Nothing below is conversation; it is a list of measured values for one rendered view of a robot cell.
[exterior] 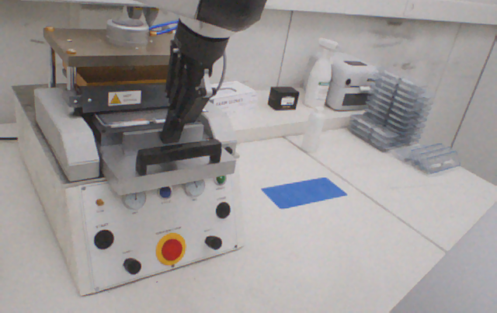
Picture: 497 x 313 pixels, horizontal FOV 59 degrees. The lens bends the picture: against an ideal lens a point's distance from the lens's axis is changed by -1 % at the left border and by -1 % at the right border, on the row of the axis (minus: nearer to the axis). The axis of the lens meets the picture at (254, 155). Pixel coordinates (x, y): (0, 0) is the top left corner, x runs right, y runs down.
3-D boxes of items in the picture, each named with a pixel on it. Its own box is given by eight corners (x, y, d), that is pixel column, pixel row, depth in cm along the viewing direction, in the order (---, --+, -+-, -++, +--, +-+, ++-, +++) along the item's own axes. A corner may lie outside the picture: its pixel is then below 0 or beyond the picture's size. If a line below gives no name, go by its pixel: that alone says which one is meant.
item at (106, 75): (62, 73, 90) (60, 26, 86) (161, 70, 103) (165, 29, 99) (87, 104, 79) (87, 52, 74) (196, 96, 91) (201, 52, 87)
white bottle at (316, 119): (314, 154, 140) (324, 112, 133) (299, 149, 141) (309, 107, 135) (318, 148, 144) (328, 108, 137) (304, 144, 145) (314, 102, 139)
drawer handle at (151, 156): (134, 170, 71) (136, 148, 69) (214, 157, 80) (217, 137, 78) (140, 176, 70) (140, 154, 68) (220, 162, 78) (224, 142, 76)
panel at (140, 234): (92, 293, 75) (78, 185, 73) (238, 248, 92) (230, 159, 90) (95, 296, 73) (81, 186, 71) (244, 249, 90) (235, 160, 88)
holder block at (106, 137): (74, 109, 87) (74, 97, 86) (167, 102, 99) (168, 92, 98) (101, 146, 76) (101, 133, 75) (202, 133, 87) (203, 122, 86)
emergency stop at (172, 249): (161, 261, 82) (158, 241, 82) (180, 255, 85) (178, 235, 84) (164, 263, 81) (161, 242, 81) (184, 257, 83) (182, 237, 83)
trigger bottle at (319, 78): (298, 102, 167) (313, 36, 156) (312, 99, 173) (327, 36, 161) (315, 110, 162) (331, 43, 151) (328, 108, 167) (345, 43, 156)
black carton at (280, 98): (266, 104, 160) (270, 86, 157) (287, 103, 164) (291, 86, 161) (275, 110, 155) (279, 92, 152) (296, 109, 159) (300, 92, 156)
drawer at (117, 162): (67, 123, 90) (66, 88, 86) (166, 114, 102) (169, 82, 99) (117, 200, 69) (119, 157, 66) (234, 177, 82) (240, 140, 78)
